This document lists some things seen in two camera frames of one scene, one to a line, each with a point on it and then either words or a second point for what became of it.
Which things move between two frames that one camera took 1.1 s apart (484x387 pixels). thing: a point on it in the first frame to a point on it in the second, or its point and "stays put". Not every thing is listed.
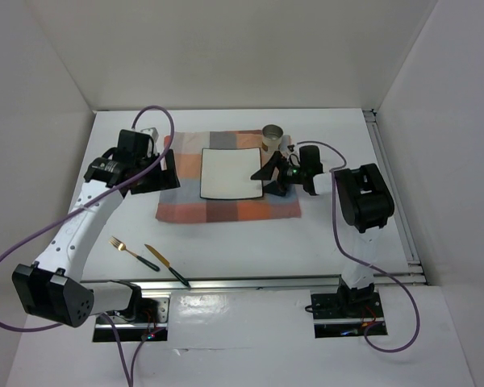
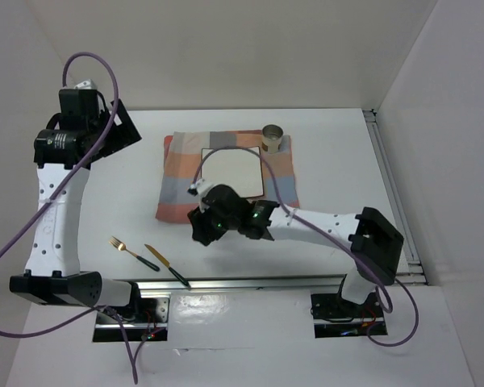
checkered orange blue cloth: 185,204 stays put
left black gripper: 164,179 to 124,134
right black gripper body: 289,174 to 215,224
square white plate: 226,173 stays put
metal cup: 272,135 stays put
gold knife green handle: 164,261 stays put
